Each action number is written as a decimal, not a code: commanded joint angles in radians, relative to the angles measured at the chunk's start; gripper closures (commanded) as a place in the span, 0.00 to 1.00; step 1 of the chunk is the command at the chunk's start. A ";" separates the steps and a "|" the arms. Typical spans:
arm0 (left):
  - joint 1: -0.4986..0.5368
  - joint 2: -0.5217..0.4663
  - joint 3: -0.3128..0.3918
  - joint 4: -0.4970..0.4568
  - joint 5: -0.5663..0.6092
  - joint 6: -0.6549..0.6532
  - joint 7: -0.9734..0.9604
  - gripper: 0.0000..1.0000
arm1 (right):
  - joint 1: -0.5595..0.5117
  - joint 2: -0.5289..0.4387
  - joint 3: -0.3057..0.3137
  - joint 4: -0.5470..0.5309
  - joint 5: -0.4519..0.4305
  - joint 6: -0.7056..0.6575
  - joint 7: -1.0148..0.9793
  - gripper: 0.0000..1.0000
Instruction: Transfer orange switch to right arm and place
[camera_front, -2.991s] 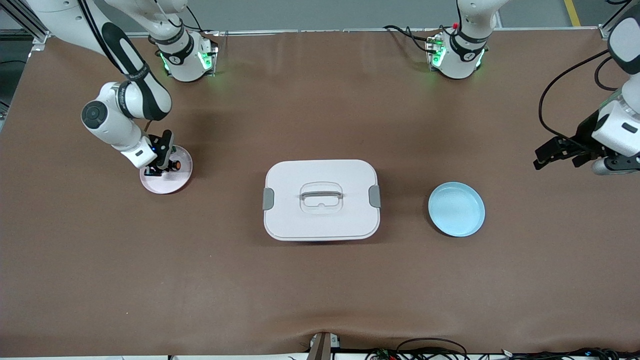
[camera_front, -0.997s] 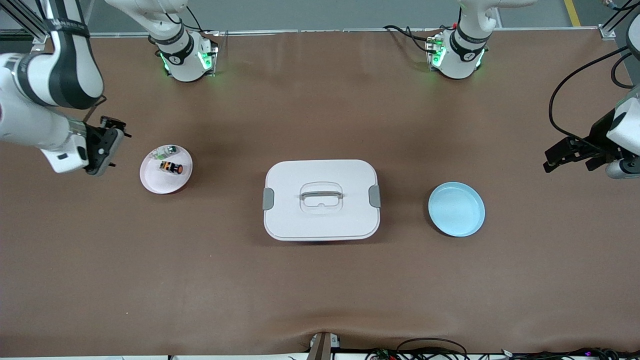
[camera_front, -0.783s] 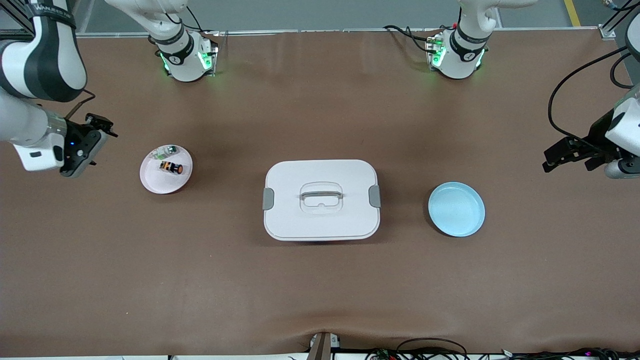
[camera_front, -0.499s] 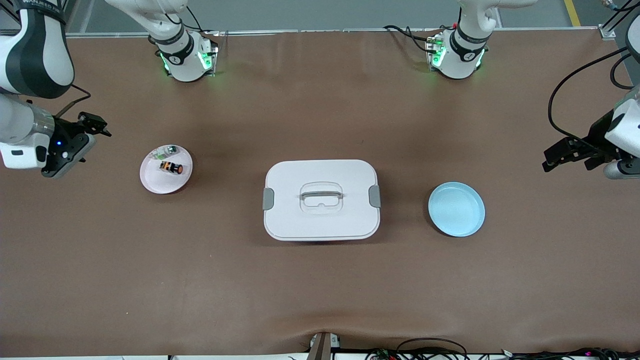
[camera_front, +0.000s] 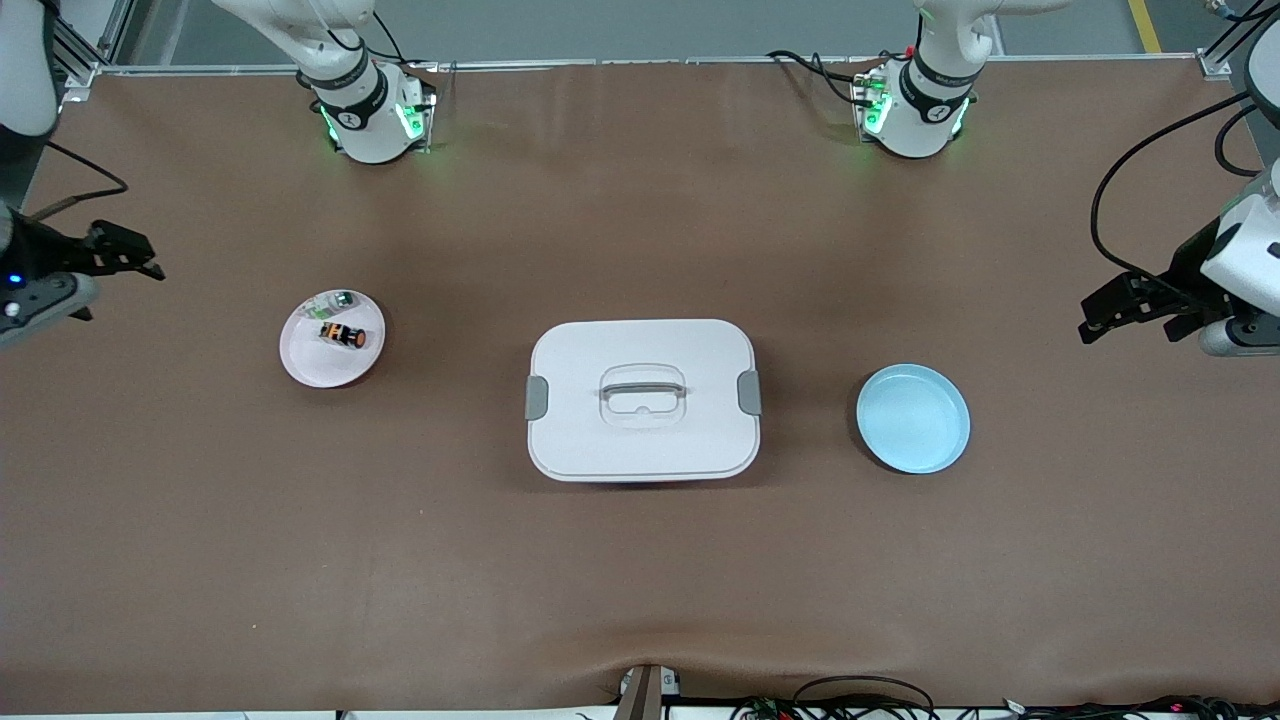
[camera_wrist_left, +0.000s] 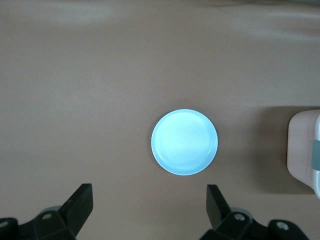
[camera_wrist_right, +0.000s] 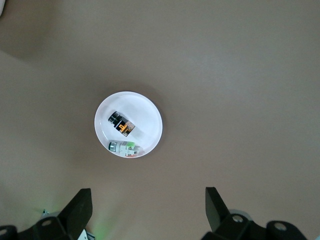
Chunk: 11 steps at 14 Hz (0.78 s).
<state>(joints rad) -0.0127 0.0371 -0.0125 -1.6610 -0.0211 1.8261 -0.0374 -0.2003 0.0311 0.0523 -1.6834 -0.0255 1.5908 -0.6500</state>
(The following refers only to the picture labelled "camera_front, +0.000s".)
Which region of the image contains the pink round plate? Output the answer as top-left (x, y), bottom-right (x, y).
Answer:
top-left (279, 289), bottom-right (387, 390)

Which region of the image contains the light blue round plate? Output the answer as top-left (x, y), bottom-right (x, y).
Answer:
top-left (856, 363), bottom-right (971, 475)

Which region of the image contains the brown table mat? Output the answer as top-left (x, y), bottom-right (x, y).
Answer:
top-left (0, 55), bottom-right (1280, 716)

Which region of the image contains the white lidded storage box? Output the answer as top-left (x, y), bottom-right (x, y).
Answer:
top-left (525, 319), bottom-right (763, 484)

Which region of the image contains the aluminium frame post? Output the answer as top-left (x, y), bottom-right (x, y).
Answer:
top-left (40, 0), bottom-right (136, 101)
top-left (1195, 0), bottom-right (1280, 81)

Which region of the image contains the black right base cable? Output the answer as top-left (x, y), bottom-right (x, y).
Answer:
top-left (345, 8), bottom-right (441, 73)

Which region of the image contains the black base cable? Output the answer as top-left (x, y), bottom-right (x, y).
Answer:
top-left (767, 48), bottom-right (886, 109)
top-left (345, 8), bottom-right (441, 73)

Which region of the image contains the black cable bundle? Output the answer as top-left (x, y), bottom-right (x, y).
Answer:
top-left (730, 695), bottom-right (1280, 720)

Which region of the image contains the black left base cable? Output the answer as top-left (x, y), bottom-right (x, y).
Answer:
top-left (767, 48), bottom-right (886, 109)

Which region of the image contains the black looped cable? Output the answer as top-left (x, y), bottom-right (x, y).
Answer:
top-left (793, 675), bottom-right (938, 720)

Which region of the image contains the aluminium frame rail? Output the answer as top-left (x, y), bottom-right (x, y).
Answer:
top-left (60, 52), bottom-right (1231, 79)

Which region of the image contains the grey box lid handle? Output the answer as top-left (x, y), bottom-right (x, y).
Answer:
top-left (598, 378), bottom-right (689, 417)

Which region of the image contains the brown mount post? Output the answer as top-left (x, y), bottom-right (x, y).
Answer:
top-left (612, 663), bottom-right (663, 720)

